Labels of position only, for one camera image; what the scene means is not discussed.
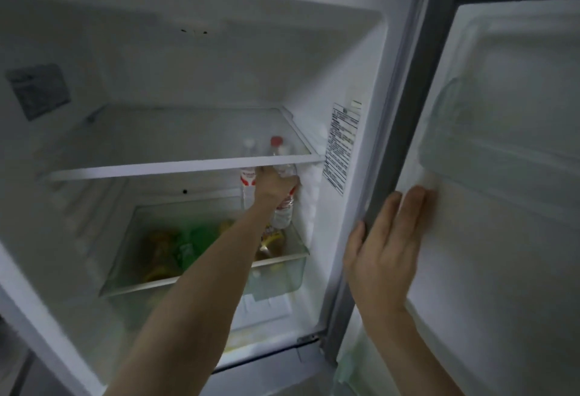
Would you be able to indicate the clear door shelf bin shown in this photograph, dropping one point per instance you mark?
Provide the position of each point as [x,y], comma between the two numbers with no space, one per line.
[507,106]

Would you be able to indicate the grey control panel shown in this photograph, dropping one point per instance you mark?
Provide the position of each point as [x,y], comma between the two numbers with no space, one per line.
[38,91]

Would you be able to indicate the glass refrigerator shelf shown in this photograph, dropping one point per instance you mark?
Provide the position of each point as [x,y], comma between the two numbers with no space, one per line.
[181,146]

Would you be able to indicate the red-capped clear plastic bottle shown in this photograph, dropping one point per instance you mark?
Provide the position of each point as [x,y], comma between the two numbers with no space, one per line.
[284,214]

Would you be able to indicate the person's right forearm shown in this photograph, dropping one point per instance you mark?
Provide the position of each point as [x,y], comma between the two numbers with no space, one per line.
[408,355]

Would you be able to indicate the white refrigerator body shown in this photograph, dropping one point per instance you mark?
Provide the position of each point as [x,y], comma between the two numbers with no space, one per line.
[190,60]

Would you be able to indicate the person's right hand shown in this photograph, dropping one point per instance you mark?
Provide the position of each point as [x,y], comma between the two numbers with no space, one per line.
[380,269]

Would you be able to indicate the yellow and red food packet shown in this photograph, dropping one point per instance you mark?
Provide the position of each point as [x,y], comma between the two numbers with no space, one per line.
[271,241]

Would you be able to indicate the clear crisper drawer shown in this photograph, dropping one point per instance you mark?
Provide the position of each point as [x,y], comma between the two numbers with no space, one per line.
[136,273]

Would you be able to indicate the white printed label sticker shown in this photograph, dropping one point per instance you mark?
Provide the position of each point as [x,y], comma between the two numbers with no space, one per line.
[340,146]

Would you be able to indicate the person's left hand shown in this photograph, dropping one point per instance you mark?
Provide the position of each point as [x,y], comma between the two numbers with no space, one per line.
[272,189]

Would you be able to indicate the person's right thumb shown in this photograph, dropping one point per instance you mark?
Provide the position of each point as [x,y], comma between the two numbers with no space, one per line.
[355,244]

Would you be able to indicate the person's left forearm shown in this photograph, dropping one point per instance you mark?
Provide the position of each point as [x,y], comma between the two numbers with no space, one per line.
[199,305]

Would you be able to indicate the white-capped clear plastic bottle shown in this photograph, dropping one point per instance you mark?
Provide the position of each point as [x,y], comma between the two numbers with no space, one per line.
[247,183]

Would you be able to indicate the white refrigerator door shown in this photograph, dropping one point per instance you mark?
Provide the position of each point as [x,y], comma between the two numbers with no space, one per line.
[498,282]

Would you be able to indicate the person's left fingers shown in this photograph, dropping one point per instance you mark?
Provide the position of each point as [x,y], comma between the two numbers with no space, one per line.
[283,174]

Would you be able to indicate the person's right middle finger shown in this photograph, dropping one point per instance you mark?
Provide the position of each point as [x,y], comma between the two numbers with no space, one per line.
[411,212]

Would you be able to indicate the green food packet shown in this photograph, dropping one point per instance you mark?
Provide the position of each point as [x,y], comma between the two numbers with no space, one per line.
[192,244]

